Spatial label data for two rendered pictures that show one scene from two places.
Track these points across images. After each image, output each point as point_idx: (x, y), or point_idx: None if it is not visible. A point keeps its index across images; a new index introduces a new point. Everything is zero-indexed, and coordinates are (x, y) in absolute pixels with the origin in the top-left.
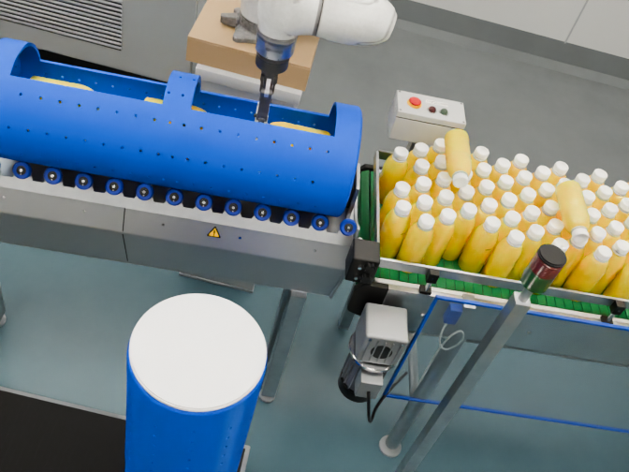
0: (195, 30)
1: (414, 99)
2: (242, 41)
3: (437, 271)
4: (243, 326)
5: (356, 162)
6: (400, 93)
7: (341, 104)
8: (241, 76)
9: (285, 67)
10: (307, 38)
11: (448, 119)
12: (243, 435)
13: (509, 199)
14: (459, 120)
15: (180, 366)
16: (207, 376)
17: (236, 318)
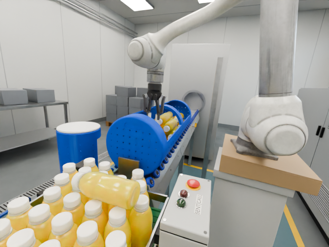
0: (231, 135)
1: (193, 181)
2: (231, 141)
3: (40, 193)
4: (78, 130)
5: (112, 123)
6: (206, 180)
7: (150, 118)
8: (220, 155)
9: (149, 86)
10: (259, 161)
11: (169, 205)
12: (59, 160)
13: (19, 234)
14: (168, 215)
15: (77, 124)
16: (69, 125)
17: (82, 130)
